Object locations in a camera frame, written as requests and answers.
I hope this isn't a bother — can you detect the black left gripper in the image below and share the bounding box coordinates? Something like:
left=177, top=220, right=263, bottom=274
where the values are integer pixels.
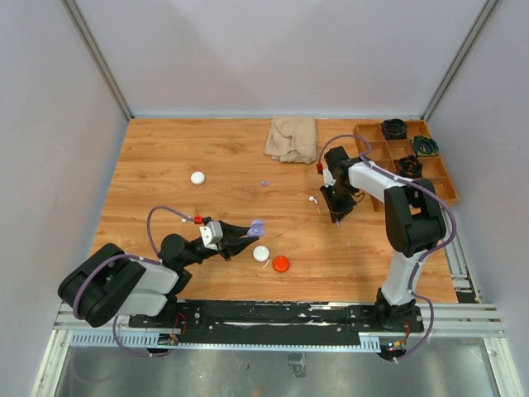
left=181, top=220, right=259, bottom=267

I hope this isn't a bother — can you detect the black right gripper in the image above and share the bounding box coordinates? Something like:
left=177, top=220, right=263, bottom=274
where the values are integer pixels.
left=320, top=181, right=356, bottom=221

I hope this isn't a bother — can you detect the purple charging case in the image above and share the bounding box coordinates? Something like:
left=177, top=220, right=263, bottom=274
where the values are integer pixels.
left=246, top=219, right=265, bottom=237

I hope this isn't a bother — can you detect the white charging case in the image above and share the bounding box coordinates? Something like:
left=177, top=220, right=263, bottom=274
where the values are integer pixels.
left=190, top=171, right=206, bottom=185
left=252, top=246, right=270, bottom=263

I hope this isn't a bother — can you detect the orange earbud charging case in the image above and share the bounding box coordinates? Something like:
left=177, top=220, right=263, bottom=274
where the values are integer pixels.
left=272, top=256, right=290, bottom=273

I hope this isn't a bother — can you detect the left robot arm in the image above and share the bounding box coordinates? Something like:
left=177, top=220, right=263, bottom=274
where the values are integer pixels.
left=58, top=218, right=265, bottom=328

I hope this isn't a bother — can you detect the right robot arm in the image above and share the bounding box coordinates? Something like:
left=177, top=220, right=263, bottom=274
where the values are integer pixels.
left=317, top=146, right=446, bottom=332

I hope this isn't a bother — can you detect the black orange rolled sock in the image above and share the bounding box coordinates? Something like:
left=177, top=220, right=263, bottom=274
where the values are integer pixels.
left=395, top=155, right=423, bottom=179

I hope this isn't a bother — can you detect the beige cloth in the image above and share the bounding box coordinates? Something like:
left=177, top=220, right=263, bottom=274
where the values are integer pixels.
left=264, top=116, right=317, bottom=164

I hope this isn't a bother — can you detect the wooden compartment tray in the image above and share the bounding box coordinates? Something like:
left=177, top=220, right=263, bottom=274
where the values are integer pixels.
left=354, top=119, right=459, bottom=206

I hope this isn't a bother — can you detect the blue yellow rolled sock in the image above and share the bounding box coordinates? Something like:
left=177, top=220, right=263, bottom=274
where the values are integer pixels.
left=410, top=135, right=439, bottom=157

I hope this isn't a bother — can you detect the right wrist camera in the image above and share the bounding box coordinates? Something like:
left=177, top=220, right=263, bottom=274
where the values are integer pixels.
left=322, top=167, right=336, bottom=188

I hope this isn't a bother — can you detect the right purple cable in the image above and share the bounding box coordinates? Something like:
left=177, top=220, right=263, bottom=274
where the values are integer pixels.
left=316, top=134, right=458, bottom=365

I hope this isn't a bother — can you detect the purple cable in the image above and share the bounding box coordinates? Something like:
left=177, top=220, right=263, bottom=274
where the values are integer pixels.
left=72, top=206, right=202, bottom=359
left=316, top=134, right=458, bottom=365

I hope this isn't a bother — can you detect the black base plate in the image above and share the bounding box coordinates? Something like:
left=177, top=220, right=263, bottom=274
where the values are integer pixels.
left=128, top=299, right=425, bottom=347

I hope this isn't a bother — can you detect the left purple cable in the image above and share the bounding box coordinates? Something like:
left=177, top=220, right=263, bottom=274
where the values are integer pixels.
left=72, top=206, right=202, bottom=359

